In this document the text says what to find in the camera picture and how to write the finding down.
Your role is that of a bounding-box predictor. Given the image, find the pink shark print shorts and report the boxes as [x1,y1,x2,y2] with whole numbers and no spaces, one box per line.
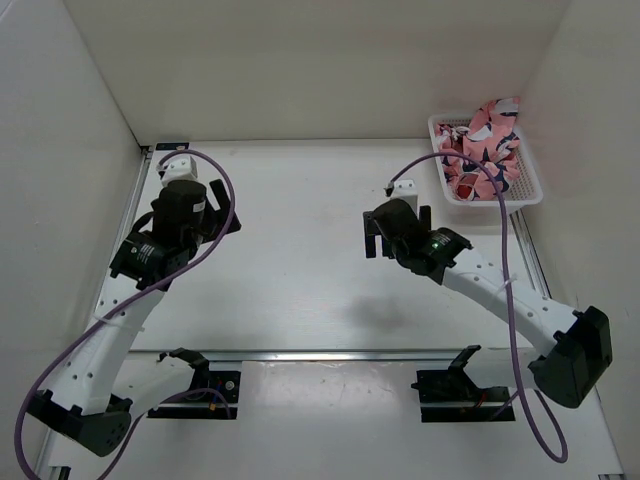
[434,97,520,201]

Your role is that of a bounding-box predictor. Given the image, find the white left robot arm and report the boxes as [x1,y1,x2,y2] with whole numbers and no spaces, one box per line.
[26,179,241,457]

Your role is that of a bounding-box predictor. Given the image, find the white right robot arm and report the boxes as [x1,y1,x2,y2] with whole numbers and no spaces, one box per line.
[363,199,613,409]

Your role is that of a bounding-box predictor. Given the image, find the white plastic basket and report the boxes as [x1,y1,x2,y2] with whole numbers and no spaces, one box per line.
[428,111,543,216]

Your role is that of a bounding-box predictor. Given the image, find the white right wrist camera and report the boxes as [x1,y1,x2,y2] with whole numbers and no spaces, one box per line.
[390,179,418,214]

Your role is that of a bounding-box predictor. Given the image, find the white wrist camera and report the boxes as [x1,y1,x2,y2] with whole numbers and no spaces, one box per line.
[390,179,418,214]
[157,155,198,186]

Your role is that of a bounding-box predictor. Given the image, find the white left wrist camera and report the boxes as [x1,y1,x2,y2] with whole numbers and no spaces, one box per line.
[157,155,198,186]

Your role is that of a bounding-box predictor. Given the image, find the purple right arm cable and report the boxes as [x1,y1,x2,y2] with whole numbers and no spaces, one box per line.
[384,152,569,462]

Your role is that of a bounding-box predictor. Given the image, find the aluminium right side rail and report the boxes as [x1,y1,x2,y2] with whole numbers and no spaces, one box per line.
[510,211,550,298]

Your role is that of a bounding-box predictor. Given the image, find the aluminium front rail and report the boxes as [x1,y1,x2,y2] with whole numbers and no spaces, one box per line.
[126,348,540,363]

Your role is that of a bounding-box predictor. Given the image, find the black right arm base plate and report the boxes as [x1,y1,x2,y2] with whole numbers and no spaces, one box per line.
[411,370,516,424]

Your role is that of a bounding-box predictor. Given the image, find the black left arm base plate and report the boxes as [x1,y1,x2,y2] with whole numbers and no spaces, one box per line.
[146,362,242,421]

